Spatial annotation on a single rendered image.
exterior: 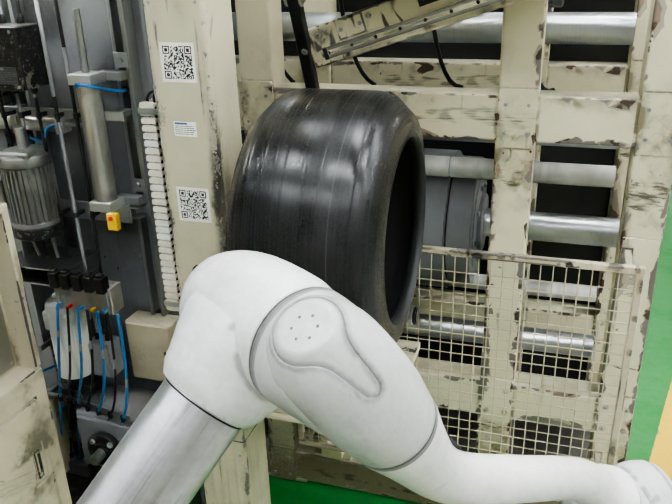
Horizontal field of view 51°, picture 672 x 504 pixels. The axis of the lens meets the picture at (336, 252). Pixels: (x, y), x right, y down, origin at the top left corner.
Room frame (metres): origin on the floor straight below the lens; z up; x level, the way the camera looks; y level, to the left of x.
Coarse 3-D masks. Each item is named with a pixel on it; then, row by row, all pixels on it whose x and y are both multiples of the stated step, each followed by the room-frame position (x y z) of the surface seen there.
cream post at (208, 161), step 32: (160, 0) 1.41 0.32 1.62; (192, 0) 1.39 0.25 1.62; (224, 0) 1.47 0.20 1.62; (160, 32) 1.42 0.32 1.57; (192, 32) 1.39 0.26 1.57; (224, 32) 1.46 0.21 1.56; (160, 64) 1.42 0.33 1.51; (224, 64) 1.45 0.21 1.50; (160, 96) 1.42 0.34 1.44; (192, 96) 1.40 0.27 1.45; (224, 96) 1.44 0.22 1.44; (160, 128) 1.42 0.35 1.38; (224, 128) 1.43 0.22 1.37; (192, 160) 1.40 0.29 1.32; (224, 160) 1.42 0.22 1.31; (224, 192) 1.40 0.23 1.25; (192, 224) 1.41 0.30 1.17; (224, 224) 1.39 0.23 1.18; (192, 256) 1.41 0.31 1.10; (256, 448) 1.45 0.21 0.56; (224, 480) 1.41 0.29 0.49; (256, 480) 1.43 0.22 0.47
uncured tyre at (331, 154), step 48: (288, 96) 1.38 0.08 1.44; (336, 96) 1.36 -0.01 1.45; (384, 96) 1.37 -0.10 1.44; (288, 144) 1.24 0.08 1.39; (336, 144) 1.22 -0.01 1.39; (384, 144) 1.24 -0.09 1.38; (240, 192) 1.21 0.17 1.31; (288, 192) 1.17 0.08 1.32; (336, 192) 1.15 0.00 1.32; (384, 192) 1.19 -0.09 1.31; (240, 240) 1.17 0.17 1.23; (288, 240) 1.14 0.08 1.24; (336, 240) 1.12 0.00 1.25; (384, 240) 1.17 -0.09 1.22; (336, 288) 1.11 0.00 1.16; (384, 288) 1.17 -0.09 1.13
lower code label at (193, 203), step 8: (176, 192) 1.42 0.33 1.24; (184, 192) 1.41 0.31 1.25; (192, 192) 1.41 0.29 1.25; (200, 192) 1.40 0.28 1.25; (208, 192) 1.39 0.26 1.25; (184, 200) 1.41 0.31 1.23; (192, 200) 1.41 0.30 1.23; (200, 200) 1.40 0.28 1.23; (208, 200) 1.39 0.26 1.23; (184, 208) 1.41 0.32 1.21; (192, 208) 1.41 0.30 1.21; (200, 208) 1.40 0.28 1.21; (208, 208) 1.39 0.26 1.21; (184, 216) 1.41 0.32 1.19; (192, 216) 1.41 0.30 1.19; (200, 216) 1.40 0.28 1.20; (208, 216) 1.40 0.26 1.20
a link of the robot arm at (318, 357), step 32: (320, 288) 0.65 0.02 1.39; (288, 320) 0.55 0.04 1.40; (320, 320) 0.54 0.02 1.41; (352, 320) 0.55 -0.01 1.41; (256, 352) 0.59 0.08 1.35; (288, 352) 0.53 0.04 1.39; (320, 352) 0.52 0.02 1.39; (352, 352) 0.53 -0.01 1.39; (384, 352) 0.55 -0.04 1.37; (256, 384) 0.60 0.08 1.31; (288, 384) 0.53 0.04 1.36; (320, 384) 0.51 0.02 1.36; (352, 384) 0.52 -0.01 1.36; (384, 384) 0.53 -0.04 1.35; (416, 384) 0.57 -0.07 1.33; (320, 416) 0.52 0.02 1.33; (352, 416) 0.52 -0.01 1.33; (384, 416) 0.53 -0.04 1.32; (416, 416) 0.55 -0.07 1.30; (352, 448) 0.54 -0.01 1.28; (384, 448) 0.53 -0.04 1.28; (416, 448) 0.55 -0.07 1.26
